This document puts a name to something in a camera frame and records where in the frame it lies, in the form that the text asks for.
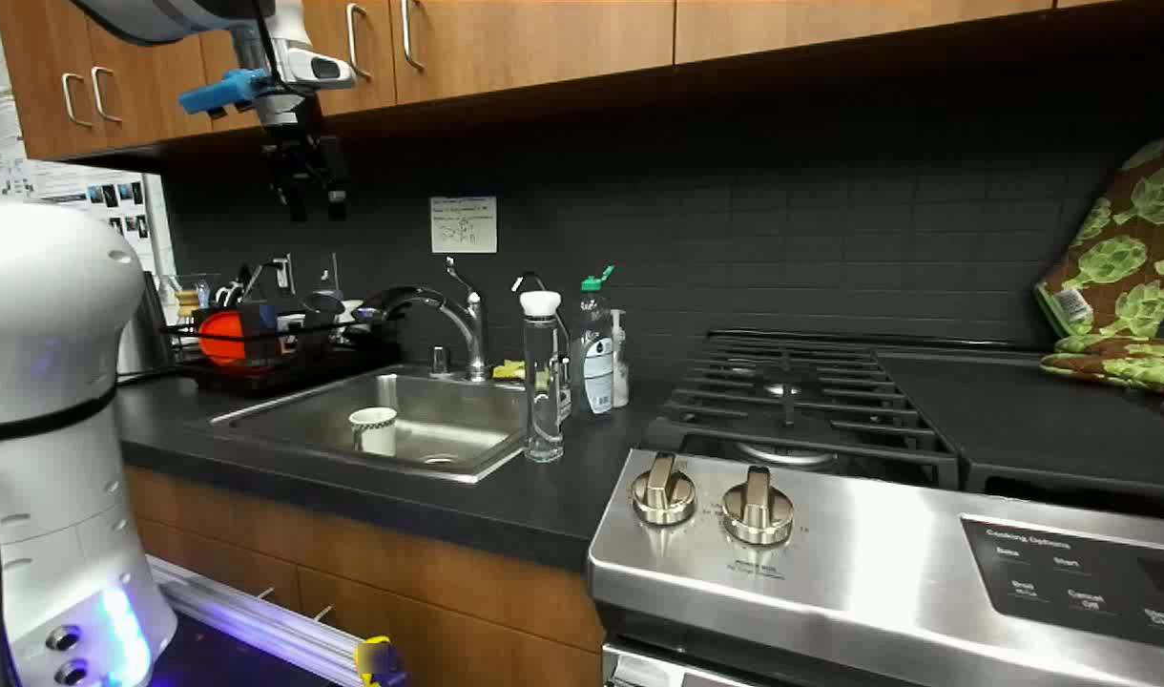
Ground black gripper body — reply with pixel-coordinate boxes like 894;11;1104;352
259;97;337;190

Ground clear water bottle white cap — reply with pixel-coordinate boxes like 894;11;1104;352
519;289;568;461

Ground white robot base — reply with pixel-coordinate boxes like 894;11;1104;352
0;200;175;687

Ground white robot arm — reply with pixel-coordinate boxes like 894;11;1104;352
74;0;353;222

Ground dish soap bottle green cap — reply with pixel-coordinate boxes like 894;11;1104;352
576;268;614;415

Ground white pump soap bottle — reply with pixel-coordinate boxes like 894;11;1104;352
612;308;628;409

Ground black dish drying rack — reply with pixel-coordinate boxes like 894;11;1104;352
166;301;399;399

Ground orange plate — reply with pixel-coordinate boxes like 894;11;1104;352
199;308;247;368

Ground chrome kitchen faucet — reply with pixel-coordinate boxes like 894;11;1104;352
374;256;487;382

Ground white cup in sink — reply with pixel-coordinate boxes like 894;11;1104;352
347;406;395;460

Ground yellow sponge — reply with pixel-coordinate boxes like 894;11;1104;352
492;359;525;382

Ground wooden upper cabinets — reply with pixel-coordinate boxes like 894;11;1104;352
0;0;1164;162

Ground stainless steel sink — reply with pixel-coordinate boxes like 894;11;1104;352
208;371;525;485

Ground wooden lower cabinet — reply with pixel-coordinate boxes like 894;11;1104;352
127;465;603;687

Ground left stove knob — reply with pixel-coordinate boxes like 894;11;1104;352
635;453;697;526

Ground stove knob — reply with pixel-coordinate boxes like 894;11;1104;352
721;465;794;551
635;453;697;526

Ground right stove knob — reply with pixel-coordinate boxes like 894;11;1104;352
721;465;794;551

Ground stainless steel gas stove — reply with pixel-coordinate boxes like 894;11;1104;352
586;334;1164;687

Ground green patterned oven mitt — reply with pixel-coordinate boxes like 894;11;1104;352
1035;137;1164;394

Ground white wall outlet plate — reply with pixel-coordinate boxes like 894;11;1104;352
428;194;497;256

